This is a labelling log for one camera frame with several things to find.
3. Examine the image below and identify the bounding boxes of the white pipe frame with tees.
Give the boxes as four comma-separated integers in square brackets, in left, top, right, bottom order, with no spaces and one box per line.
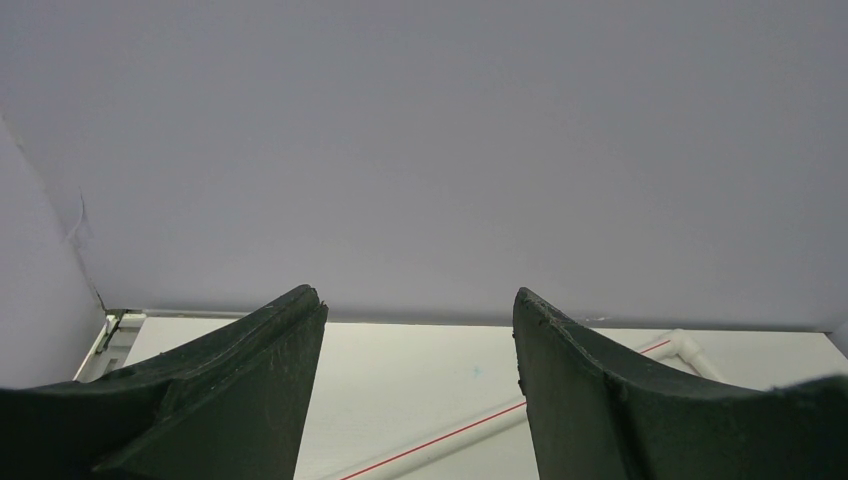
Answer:
[332,329,725,479]

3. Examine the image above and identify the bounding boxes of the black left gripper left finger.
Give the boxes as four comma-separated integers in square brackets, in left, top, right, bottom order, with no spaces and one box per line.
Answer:
[1,285,328,479]

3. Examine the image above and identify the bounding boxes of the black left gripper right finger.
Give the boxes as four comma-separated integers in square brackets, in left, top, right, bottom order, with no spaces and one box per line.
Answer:
[513,288,847,479]

